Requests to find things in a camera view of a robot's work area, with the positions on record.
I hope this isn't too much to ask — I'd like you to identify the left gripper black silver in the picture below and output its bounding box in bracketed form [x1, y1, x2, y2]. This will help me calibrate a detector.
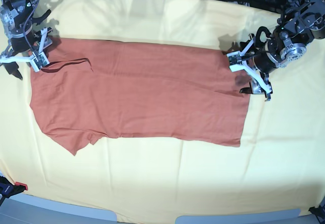
[239, 40, 285, 101]

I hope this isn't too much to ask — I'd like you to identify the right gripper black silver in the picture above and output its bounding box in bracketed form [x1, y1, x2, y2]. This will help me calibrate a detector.
[5, 9, 51, 80]

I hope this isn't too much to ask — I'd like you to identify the terracotta orange T-shirt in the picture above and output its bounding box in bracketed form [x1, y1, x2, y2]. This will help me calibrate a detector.
[30, 38, 249, 154]

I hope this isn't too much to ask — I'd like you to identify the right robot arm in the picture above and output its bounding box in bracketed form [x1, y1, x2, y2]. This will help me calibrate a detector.
[1, 0, 52, 80]

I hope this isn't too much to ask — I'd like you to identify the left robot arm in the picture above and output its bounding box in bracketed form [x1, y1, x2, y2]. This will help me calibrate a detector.
[240, 0, 324, 85]

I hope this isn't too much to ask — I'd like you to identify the pale yellow table cloth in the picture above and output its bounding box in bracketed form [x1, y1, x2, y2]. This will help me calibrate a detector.
[1, 0, 324, 223]

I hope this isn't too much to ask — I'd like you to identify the black clamp at right corner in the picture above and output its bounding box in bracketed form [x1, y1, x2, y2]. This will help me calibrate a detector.
[308, 205, 325, 224]

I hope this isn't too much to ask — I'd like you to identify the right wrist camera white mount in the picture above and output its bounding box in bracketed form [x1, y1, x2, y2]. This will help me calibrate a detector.
[1, 27, 52, 72]

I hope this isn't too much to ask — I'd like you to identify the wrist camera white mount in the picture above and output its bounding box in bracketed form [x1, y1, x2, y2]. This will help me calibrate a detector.
[1, 27, 52, 72]
[226, 34, 273, 94]

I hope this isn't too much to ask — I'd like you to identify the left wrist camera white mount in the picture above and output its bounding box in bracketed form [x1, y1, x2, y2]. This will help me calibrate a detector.
[226, 34, 273, 94]

